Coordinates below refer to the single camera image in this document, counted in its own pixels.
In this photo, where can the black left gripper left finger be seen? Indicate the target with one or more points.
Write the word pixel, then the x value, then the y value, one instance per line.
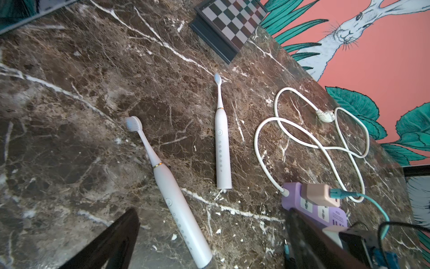
pixel 112 249

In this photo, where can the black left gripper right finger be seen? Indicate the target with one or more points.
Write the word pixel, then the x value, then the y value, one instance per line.
pixel 312 249

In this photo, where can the pink USB charger cube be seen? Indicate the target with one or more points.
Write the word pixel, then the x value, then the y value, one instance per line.
pixel 319 194

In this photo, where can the white electric toothbrush near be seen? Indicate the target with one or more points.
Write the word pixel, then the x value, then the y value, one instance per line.
pixel 175 200

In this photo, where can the white electric toothbrush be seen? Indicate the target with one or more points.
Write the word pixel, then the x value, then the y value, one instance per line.
pixel 175 200
pixel 223 164

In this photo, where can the white electric toothbrush far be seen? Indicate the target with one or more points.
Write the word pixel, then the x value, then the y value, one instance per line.
pixel 223 164

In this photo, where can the purple power strip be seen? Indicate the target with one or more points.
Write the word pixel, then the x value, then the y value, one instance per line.
pixel 322 216

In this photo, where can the black white chessboard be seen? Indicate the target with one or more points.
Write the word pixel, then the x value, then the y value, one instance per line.
pixel 226 25

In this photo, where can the black enclosure corner post right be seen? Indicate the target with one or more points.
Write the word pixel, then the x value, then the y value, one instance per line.
pixel 416 171

